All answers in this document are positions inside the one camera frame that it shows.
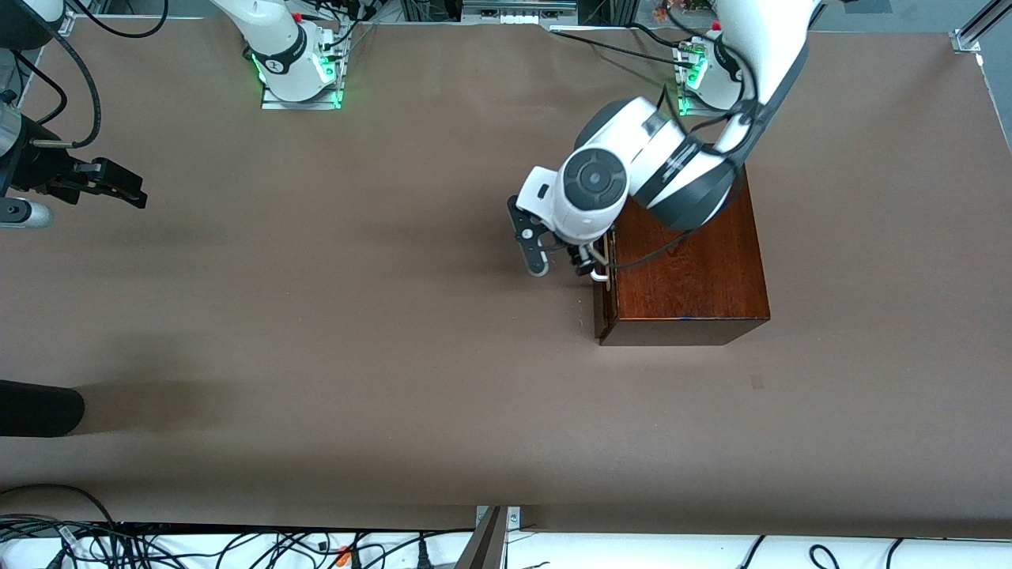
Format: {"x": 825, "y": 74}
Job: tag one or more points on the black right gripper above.
{"x": 41, "y": 168}

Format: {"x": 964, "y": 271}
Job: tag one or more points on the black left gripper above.
{"x": 586, "y": 258}

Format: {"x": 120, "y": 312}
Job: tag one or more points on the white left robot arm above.
{"x": 593, "y": 182}

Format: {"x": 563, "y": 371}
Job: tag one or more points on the dark wooden drawer cabinet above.
{"x": 696, "y": 292}

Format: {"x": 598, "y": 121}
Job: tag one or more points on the brown table cover sheet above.
{"x": 395, "y": 395}

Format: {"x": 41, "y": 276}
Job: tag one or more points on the black padded cylinder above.
{"x": 39, "y": 407}

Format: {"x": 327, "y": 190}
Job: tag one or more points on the white power strip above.
{"x": 518, "y": 16}

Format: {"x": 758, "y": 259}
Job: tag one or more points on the grey metal strut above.
{"x": 486, "y": 545}

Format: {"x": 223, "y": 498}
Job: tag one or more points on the aluminium frame bar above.
{"x": 69, "y": 21}

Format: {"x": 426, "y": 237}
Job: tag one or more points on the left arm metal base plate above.
{"x": 692, "y": 111}

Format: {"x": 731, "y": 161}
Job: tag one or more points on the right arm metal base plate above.
{"x": 328, "y": 103}

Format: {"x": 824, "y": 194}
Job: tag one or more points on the silver corner bracket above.
{"x": 514, "y": 518}

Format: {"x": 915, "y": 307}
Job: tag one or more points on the aluminium profile rail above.
{"x": 976, "y": 32}

